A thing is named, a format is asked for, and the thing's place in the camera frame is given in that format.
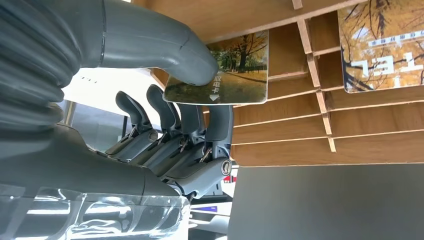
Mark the wooden card organizer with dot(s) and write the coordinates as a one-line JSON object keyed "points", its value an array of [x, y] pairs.
{"points": [[281, 132]]}

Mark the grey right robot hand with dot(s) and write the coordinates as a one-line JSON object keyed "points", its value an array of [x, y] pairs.
{"points": [[82, 165]]}

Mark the autumn forest hotel card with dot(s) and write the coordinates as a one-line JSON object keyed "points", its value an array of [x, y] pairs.
{"points": [[381, 49]]}

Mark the grey laptop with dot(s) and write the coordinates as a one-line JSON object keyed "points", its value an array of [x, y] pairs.
{"points": [[331, 205]]}

